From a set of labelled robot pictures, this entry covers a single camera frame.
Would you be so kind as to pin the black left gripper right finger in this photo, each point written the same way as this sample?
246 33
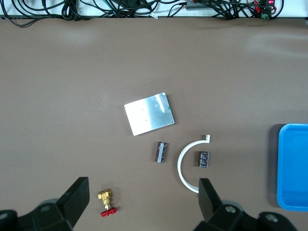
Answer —
209 199

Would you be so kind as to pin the blue plastic tray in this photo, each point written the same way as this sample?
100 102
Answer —
293 168

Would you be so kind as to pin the black connector block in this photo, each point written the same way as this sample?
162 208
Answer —
160 152
202 159

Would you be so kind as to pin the brown table cover mat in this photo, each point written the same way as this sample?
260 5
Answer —
72 72

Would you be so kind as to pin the silver metal plate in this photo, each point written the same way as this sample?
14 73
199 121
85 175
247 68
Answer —
149 113

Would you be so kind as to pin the white curved plastic bracket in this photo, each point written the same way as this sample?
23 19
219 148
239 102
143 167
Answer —
179 166

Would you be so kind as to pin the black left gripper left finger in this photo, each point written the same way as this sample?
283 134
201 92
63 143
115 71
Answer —
74 202

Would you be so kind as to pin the electronic module red green connectors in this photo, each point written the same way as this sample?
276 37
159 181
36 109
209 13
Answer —
267 9

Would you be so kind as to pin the grey usb hub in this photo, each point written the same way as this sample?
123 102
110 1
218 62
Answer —
197 6

